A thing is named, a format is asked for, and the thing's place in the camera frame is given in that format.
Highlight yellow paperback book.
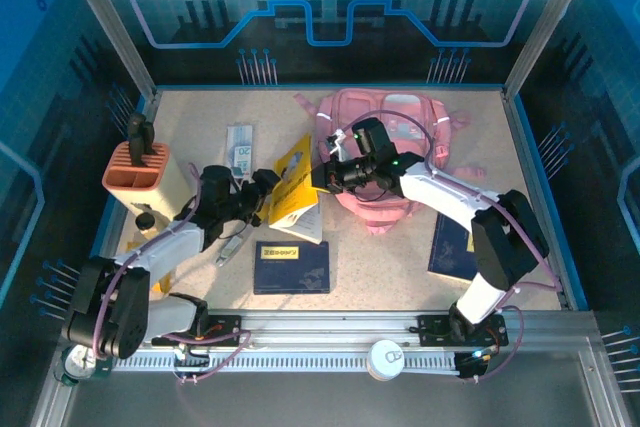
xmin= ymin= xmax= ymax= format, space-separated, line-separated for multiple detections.
xmin=267 ymin=132 xmax=325 ymax=244

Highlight pink school backpack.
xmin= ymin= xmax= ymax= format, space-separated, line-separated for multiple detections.
xmin=292 ymin=88 xmax=489 ymax=236

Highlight small clear stationery tool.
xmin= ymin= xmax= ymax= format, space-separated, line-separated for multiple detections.
xmin=214 ymin=229 xmax=251 ymax=268

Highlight clear ruler set package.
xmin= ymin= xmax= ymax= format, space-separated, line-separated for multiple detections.
xmin=225 ymin=124 xmax=255 ymax=181

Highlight dark blue book yellow label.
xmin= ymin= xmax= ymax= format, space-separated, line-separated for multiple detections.
xmin=253 ymin=240 xmax=332 ymax=296

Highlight dark blue patterned book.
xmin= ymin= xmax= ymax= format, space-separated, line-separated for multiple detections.
xmin=427 ymin=211 xmax=484 ymax=283

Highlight small bottle black cap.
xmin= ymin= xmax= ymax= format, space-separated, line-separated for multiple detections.
xmin=133 ymin=211 xmax=169 ymax=244

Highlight cream knife block orange top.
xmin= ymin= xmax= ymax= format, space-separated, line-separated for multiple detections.
xmin=102 ymin=141 xmax=194 ymax=221

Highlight aluminium base beam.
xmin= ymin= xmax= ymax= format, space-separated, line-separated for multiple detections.
xmin=62 ymin=309 xmax=599 ymax=352

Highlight white round can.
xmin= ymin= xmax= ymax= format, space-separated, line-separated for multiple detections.
xmin=365 ymin=338 xmax=406 ymax=381

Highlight green dial clock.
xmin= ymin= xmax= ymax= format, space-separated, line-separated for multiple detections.
xmin=52 ymin=344 xmax=115 ymax=388

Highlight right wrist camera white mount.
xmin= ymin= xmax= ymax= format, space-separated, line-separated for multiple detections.
xmin=322 ymin=128 xmax=349 ymax=161

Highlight black-handled knife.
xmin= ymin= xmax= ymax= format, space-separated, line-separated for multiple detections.
xmin=127 ymin=114 xmax=146 ymax=167
xmin=139 ymin=121 xmax=156 ymax=161

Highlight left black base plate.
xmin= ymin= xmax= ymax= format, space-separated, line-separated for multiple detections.
xmin=151 ymin=314 xmax=245 ymax=348

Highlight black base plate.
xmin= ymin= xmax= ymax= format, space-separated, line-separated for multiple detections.
xmin=416 ymin=314 xmax=510 ymax=348
xmin=151 ymin=314 xmax=245 ymax=348

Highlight white slotted cable duct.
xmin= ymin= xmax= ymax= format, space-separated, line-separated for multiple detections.
xmin=110 ymin=349 xmax=460 ymax=374

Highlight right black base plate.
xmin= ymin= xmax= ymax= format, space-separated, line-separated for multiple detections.
xmin=416 ymin=314 xmax=510 ymax=348

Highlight aluminium frame post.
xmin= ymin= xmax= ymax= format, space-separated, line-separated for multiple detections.
xmin=502 ymin=0 xmax=604 ymax=101
xmin=54 ymin=0 xmax=160 ymax=103

